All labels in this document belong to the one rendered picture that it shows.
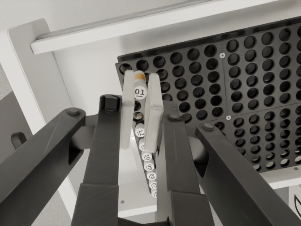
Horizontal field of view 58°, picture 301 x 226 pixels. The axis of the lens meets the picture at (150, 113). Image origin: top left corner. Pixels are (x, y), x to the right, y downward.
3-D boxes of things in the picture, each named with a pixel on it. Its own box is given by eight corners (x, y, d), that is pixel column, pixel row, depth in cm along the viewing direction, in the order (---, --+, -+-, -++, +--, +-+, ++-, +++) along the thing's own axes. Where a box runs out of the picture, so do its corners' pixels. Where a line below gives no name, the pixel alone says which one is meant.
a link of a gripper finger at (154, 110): (151, 107, 15) (164, 109, 15) (149, 71, 22) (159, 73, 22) (143, 152, 16) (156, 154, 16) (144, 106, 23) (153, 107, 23)
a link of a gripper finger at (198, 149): (162, 135, 14) (219, 141, 14) (158, 98, 19) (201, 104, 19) (158, 159, 15) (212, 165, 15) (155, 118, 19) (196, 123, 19)
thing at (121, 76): (149, 190, 36) (149, 193, 36) (115, 63, 29) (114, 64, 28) (163, 188, 36) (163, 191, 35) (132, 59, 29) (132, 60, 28)
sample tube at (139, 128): (137, 120, 35) (137, 139, 31) (134, 112, 34) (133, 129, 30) (146, 118, 35) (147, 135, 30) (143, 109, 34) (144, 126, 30)
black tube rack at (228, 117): (148, 164, 41) (149, 194, 35) (118, 51, 34) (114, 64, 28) (294, 136, 40) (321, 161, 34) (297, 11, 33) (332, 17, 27)
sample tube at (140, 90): (144, 82, 26) (146, 101, 22) (132, 80, 26) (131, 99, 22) (146, 70, 25) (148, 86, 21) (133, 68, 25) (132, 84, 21)
